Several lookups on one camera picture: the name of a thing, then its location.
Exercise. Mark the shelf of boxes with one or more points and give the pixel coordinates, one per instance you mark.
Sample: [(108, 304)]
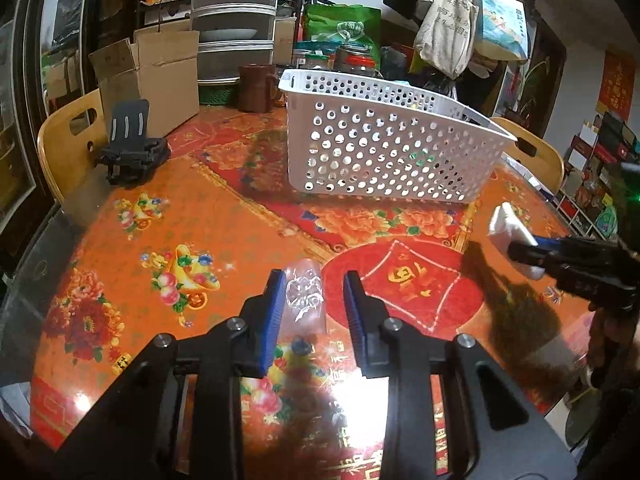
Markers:
[(592, 185)]

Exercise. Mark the glass jar green lid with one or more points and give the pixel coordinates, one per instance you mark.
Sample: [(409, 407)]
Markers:
[(310, 59)]

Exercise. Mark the clear plastic bag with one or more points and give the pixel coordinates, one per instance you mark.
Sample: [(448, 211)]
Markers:
[(305, 295)]

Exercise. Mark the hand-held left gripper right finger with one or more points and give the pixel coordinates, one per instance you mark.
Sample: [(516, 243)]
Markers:
[(356, 320)]

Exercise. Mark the open cardboard box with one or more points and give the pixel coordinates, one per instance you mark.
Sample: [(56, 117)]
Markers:
[(155, 82)]

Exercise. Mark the black phone stand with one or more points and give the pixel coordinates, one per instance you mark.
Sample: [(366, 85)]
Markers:
[(132, 147)]

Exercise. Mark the green plastic basket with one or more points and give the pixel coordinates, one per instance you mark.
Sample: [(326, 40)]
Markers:
[(217, 95)]

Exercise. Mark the dark framed painting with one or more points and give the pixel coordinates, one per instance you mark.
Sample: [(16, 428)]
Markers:
[(545, 70)]

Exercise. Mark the brown mug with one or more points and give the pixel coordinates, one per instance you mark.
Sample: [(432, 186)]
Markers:
[(255, 89)]

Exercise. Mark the white canvas tote bag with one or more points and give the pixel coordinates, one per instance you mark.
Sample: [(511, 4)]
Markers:
[(447, 30)]

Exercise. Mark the red printed tablecloth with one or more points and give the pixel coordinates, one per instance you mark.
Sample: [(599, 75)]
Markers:
[(210, 220)]

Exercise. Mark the white perforated plastic basket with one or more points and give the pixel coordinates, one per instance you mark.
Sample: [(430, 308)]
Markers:
[(380, 145)]

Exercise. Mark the plastic drawer tower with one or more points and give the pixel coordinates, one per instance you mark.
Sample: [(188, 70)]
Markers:
[(235, 20)]

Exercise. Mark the blue and white tote bag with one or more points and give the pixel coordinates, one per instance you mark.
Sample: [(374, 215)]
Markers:
[(502, 25)]

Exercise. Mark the red wall hanging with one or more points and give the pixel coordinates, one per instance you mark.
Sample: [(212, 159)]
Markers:
[(617, 85)]

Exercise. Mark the white packet with green label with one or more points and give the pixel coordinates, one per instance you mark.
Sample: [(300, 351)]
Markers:
[(507, 227)]

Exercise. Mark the glass jar red contents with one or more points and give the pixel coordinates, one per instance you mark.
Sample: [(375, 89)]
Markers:
[(354, 62)]

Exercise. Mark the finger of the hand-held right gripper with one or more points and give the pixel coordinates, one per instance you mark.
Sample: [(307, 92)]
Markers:
[(527, 254), (549, 244)]

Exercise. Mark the green shopping bag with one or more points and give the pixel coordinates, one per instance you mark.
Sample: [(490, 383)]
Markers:
[(345, 25)]

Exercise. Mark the wooden chair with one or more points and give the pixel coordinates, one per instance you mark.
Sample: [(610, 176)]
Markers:
[(540, 157), (65, 145)]

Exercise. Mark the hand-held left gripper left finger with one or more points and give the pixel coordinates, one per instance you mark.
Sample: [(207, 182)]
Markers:
[(272, 320)]

